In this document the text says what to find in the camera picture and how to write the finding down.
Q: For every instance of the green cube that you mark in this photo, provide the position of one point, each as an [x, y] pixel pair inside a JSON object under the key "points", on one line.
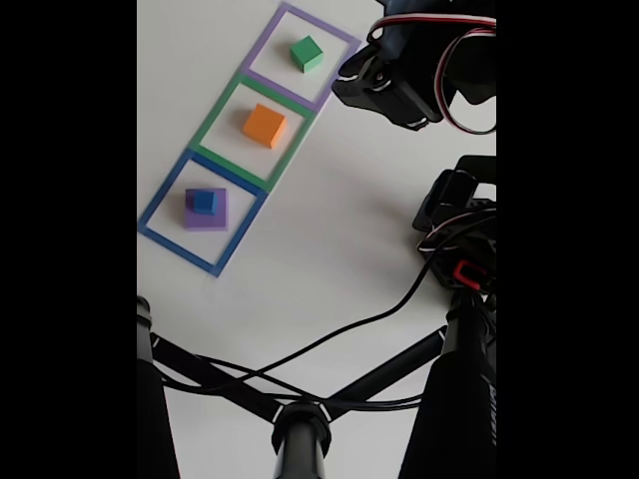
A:
{"points": [[305, 52]]}

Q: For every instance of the black camera tripod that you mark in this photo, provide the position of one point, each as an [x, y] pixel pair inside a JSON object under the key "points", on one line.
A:
{"points": [[299, 439]]}

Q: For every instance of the orange block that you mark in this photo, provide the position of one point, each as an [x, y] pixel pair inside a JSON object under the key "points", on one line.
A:
{"points": [[263, 125]]}

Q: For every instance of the red table clamp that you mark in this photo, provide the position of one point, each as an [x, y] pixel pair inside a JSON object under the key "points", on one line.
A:
{"points": [[459, 272]]}

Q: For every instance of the green square frame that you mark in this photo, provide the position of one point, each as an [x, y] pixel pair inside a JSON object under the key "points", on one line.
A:
{"points": [[221, 112]]}

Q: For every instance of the blue square frame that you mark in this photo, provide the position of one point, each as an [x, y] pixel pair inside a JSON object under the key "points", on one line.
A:
{"points": [[180, 251]]}

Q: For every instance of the purple block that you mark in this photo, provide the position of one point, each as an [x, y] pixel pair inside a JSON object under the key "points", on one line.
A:
{"points": [[204, 222]]}

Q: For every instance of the small blue cube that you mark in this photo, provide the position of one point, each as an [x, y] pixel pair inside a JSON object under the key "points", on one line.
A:
{"points": [[203, 200]]}

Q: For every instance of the purple square frame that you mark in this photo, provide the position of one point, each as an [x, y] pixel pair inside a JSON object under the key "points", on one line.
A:
{"points": [[257, 60]]}

